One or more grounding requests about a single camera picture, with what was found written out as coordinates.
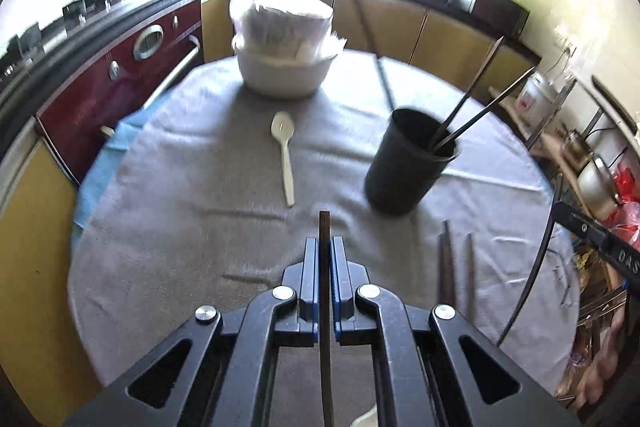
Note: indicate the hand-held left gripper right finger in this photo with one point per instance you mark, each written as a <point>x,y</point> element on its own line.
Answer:
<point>340,272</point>

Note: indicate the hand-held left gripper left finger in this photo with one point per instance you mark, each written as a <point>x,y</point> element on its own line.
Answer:
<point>310,272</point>

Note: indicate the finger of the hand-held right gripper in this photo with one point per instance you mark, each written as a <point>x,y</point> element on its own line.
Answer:
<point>575,219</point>

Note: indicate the dark grey chopstick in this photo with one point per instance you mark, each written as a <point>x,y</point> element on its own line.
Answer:
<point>490,107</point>
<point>385,79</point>
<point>542,257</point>
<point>475,82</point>
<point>325,227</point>
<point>444,257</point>

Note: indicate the black utensil holder cup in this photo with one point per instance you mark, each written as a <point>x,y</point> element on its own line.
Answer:
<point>400,172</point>

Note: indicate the person's right hand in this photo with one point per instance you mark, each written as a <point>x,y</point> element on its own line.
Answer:
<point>602,352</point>

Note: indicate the steel pot with lid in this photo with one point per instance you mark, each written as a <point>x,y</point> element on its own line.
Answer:
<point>597,187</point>

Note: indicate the black eyeglasses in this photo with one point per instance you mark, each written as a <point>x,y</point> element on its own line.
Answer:
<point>565,277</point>

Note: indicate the red plastic bag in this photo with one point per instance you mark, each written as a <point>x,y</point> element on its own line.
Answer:
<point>627,192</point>

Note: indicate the small metal kettle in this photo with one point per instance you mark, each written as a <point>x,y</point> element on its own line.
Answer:
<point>575,144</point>

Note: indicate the grey tablecloth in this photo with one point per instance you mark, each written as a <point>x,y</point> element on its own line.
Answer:
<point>200,232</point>

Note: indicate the metal storage rack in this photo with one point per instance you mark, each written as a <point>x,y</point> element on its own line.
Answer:
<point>605,102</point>

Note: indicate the white rice cooker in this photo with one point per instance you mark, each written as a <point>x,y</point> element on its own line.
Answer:
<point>537,94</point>

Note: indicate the black microwave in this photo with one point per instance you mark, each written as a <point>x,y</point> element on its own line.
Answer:
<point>500,9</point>

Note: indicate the blue cloth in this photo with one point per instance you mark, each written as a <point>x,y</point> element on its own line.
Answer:
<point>100,177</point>

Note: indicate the white bowl with wrapped stack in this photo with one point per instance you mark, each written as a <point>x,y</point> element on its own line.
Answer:
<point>280,22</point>

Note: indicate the dark red built-in oven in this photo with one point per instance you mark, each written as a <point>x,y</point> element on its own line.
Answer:
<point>125,67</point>

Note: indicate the black gas stove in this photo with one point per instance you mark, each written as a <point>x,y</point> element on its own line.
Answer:
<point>55,22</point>

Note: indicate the wall socket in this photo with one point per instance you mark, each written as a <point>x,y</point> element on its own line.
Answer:
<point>565,42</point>

